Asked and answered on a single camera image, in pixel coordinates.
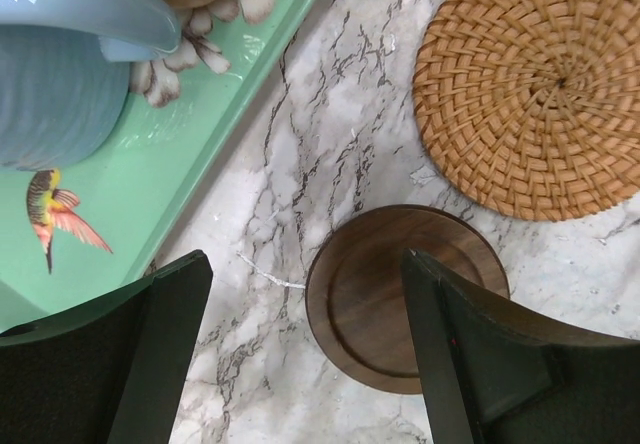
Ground woven rattan coaster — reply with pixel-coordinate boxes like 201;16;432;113
413;0;639;221

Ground green floral tray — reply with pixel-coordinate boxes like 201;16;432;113
1;0;315;330

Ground blue mug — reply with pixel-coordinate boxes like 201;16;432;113
1;0;181;171

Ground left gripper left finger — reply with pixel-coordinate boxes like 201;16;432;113
1;250;213;443

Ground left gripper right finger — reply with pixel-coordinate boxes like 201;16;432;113
401;250;639;443

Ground dark walnut coaster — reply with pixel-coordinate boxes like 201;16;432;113
305;204;510;395

